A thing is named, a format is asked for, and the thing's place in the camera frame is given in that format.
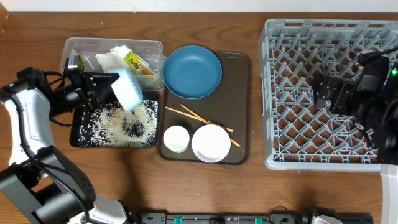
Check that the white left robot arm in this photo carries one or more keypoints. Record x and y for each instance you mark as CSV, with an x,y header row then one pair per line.
x,y
41,181

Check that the wooden chopstick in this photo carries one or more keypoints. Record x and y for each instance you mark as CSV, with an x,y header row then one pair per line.
x,y
192,112
186,113

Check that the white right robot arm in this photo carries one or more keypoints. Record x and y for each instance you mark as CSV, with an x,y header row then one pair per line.
x,y
372,100

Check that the green snack wrapper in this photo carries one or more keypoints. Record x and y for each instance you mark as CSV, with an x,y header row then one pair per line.
x,y
141,68

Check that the light blue bowl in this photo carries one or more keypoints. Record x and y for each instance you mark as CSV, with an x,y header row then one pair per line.
x,y
127,89

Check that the spilled white rice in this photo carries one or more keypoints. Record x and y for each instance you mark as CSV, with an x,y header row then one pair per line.
x,y
105,127

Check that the white pink bowl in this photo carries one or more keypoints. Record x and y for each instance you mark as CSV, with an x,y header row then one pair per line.
x,y
211,143

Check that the white crumpled napkin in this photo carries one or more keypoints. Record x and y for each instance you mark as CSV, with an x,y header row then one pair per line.
x,y
113,59

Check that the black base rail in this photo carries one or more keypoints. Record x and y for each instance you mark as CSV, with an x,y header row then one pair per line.
x,y
163,218

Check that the grey dishwasher rack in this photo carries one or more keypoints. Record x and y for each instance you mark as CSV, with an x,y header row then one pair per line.
x,y
292,52

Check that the black waste tray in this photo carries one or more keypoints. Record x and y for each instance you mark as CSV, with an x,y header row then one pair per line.
x,y
74,137

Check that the clear plastic bin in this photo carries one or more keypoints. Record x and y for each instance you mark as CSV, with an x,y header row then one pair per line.
x,y
149,50

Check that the dark blue bowl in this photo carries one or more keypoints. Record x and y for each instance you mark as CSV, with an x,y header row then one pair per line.
x,y
192,72

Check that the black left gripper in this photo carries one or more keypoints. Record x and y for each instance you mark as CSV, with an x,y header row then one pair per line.
x,y
82,95

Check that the brown serving tray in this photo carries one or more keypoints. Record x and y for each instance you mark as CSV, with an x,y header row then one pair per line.
x,y
229,105

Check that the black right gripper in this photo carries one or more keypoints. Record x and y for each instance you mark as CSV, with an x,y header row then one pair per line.
x,y
337,98

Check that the small white cup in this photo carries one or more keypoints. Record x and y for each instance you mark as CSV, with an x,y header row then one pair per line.
x,y
176,139

